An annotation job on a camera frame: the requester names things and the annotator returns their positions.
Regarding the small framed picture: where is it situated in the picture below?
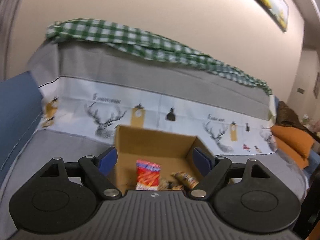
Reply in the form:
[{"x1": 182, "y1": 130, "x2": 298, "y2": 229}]
[{"x1": 313, "y1": 72, "x2": 320, "y2": 99}]

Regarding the brown cardboard box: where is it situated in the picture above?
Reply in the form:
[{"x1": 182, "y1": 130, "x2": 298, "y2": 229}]
[{"x1": 107, "y1": 125, "x2": 215, "y2": 193}]

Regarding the green checkered cloth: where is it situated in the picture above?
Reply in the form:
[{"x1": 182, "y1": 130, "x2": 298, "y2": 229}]
[{"x1": 46, "y1": 18, "x2": 272, "y2": 95}]

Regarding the orange cushion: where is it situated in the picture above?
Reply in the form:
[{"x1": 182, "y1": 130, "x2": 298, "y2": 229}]
[
  {"x1": 274, "y1": 137, "x2": 309, "y2": 170},
  {"x1": 271, "y1": 125, "x2": 314, "y2": 158}
]

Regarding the round puffed grain cake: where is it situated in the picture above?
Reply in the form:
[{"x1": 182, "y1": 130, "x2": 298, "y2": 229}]
[{"x1": 171, "y1": 172, "x2": 199, "y2": 190}]

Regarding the red orange spicy snack packet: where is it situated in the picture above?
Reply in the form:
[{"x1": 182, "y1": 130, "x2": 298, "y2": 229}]
[{"x1": 136, "y1": 159, "x2": 161, "y2": 191}]

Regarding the grey deer print cloth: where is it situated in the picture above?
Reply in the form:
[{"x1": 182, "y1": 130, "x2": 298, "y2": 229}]
[{"x1": 1, "y1": 42, "x2": 306, "y2": 239}]

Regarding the grey curtain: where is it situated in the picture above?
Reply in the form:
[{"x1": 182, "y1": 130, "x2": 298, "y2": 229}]
[{"x1": 1, "y1": 0, "x2": 21, "y2": 81}]

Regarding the brown blanket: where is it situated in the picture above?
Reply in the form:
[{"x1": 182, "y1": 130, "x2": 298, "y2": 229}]
[{"x1": 276, "y1": 101, "x2": 306, "y2": 131}]

